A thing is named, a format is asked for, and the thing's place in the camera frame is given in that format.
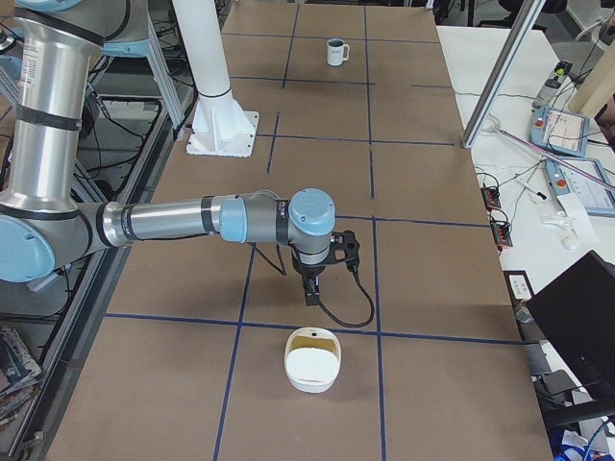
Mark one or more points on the white mug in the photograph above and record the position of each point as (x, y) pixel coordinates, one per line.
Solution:
(338, 52)

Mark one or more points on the cream cup at far end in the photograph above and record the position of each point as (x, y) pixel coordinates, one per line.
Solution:
(312, 359)

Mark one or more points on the lower orange circuit board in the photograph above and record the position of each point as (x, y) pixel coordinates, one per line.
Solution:
(501, 231)

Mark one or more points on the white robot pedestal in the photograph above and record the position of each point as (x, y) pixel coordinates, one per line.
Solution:
(220, 126)

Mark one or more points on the black computer monitor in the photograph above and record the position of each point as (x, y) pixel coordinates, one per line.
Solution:
(575, 312)

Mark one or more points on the white label card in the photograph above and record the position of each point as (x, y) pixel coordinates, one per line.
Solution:
(520, 287)

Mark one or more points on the stack of books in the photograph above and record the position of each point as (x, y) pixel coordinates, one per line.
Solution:
(20, 374)

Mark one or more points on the clear water bottle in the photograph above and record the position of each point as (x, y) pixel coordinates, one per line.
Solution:
(552, 85)

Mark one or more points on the orange circuit board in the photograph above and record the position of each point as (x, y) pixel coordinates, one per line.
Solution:
(501, 231)
(491, 197)

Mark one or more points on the upper orange circuit board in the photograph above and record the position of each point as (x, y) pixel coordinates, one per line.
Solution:
(491, 197)

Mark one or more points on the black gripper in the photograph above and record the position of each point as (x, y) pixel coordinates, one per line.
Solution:
(308, 270)

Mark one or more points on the aluminium frame post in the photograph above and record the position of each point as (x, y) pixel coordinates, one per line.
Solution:
(523, 23)

